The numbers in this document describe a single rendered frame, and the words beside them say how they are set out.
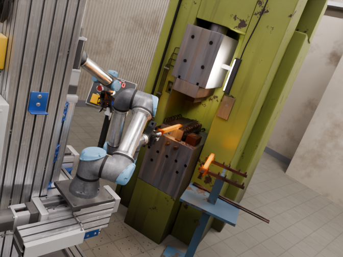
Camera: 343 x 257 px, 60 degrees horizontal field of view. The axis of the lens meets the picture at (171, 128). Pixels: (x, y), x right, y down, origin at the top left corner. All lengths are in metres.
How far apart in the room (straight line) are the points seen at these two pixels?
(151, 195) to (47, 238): 1.28
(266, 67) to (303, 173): 3.47
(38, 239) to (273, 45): 1.85
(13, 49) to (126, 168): 0.68
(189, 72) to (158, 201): 1.08
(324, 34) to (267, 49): 3.91
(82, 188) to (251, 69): 1.44
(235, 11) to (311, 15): 0.83
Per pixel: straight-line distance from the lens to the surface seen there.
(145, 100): 1.63
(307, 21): 2.97
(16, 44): 1.32
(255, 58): 2.30
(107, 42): 5.30
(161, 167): 2.43
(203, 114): 2.78
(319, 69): 6.05
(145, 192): 2.58
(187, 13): 2.50
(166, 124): 2.41
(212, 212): 2.08
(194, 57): 2.28
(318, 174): 5.44
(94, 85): 2.49
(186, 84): 2.30
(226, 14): 2.39
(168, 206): 2.52
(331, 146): 5.34
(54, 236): 1.46
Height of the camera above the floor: 1.69
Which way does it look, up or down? 18 degrees down
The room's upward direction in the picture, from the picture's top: 18 degrees clockwise
